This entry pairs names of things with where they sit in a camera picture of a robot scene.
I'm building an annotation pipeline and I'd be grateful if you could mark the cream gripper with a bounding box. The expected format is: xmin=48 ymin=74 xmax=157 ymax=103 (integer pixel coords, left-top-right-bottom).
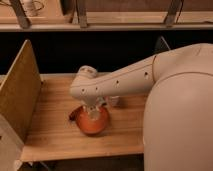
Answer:
xmin=83 ymin=97 xmax=106 ymax=113

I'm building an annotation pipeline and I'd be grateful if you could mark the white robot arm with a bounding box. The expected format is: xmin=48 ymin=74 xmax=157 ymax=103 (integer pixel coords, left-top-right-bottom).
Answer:
xmin=70 ymin=43 xmax=213 ymax=171

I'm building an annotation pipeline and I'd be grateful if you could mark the orange ceramic bowl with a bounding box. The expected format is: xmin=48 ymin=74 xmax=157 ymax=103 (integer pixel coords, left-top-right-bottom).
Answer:
xmin=75 ymin=106 xmax=110 ymax=135

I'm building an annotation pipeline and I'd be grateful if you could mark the clear plastic cup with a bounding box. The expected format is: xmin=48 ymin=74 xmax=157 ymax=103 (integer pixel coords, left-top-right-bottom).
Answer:
xmin=107 ymin=96 xmax=120 ymax=107

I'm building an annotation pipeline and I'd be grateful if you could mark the left wooden side panel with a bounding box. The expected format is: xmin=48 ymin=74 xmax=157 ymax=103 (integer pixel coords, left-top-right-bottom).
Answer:
xmin=0 ymin=40 xmax=41 ymax=143

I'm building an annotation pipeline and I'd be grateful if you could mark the right dark side panel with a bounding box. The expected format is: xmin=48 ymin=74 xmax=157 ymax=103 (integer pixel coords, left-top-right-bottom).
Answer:
xmin=154 ymin=36 xmax=170 ymax=54

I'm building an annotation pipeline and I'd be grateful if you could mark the white container on shelf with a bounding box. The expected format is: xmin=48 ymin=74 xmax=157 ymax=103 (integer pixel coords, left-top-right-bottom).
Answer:
xmin=23 ymin=0 xmax=37 ymax=17

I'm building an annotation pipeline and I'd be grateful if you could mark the wooden shelf rail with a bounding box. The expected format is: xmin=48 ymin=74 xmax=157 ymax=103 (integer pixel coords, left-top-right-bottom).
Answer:
xmin=0 ymin=0 xmax=213 ymax=33

